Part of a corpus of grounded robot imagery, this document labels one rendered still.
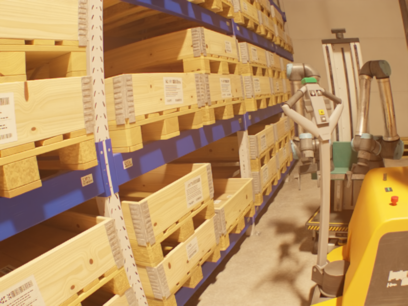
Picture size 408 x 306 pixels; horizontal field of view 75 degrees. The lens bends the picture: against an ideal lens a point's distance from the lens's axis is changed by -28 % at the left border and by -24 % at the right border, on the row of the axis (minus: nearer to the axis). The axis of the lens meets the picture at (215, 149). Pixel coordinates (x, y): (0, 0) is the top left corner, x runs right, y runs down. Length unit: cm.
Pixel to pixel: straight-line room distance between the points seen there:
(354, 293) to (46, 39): 153
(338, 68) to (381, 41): 454
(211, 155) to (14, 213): 261
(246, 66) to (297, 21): 418
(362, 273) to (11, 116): 138
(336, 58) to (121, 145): 188
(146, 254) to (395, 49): 655
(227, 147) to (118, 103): 198
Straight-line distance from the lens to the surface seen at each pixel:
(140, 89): 154
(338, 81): 274
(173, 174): 226
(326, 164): 166
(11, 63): 103
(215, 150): 334
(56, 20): 119
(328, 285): 177
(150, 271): 165
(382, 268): 135
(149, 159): 168
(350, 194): 288
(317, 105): 163
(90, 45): 139
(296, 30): 720
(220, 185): 316
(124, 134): 146
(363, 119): 226
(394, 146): 240
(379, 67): 229
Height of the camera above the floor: 138
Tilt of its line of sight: 9 degrees down
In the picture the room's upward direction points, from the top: 6 degrees counter-clockwise
